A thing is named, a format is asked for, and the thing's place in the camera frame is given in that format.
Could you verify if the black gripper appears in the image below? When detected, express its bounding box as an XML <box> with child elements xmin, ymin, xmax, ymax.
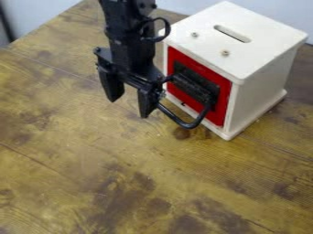
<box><xmin>93</xmin><ymin>27</ymin><xmax>163</xmax><ymax>118</ymax></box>

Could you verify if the red wooden drawer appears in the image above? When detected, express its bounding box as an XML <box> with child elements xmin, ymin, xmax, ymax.
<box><xmin>166</xmin><ymin>47</ymin><xmax>232</xmax><ymax>126</ymax></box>

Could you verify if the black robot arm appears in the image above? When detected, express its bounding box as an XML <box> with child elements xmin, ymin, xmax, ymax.
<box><xmin>93</xmin><ymin>0</ymin><xmax>171</xmax><ymax>118</ymax></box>

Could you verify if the white wooden cabinet box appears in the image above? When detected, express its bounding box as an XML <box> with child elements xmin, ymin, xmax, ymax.
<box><xmin>163</xmin><ymin>1</ymin><xmax>306</xmax><ymax>141</ymax></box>

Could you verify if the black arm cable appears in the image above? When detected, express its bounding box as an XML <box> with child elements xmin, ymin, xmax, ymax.
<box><xmin>137</xmin><ymin>16</ymin><xmax>172</xmax><ymax>44</ymax></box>

